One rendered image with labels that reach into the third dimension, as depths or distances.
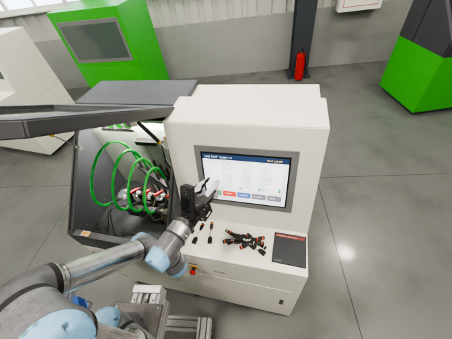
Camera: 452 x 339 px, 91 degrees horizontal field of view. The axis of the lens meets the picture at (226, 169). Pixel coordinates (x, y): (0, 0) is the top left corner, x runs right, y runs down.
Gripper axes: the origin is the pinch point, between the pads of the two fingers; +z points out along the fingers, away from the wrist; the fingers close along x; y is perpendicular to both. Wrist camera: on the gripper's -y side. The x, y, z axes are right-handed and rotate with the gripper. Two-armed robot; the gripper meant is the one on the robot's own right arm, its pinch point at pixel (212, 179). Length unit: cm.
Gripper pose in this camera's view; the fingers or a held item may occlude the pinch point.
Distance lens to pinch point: 85.5
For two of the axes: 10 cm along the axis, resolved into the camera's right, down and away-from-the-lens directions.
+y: 2.3, 7.1, 6.7
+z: 4.8, -6.8, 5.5
